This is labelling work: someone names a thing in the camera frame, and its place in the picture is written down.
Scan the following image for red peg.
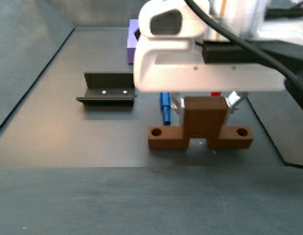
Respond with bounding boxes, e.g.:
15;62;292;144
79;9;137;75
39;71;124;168
211;92;222;96

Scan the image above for purple base board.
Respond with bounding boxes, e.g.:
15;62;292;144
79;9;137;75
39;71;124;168
127;19;141;64

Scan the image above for black angle bracket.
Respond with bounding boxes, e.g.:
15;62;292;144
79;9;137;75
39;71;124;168
76;72;136;106

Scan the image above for blue peg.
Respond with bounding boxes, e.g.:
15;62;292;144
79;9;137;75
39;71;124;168
159;92;172;126

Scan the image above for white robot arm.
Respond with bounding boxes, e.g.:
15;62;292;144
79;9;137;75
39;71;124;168
133;0;303;109

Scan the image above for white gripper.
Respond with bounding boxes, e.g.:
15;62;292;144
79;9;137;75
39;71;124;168
133;0;283;114

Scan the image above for black cable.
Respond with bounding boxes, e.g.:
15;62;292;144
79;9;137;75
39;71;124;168
184;0;303;93

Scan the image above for brown T-shaped block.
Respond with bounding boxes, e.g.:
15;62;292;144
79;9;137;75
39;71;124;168
148;96;254;150

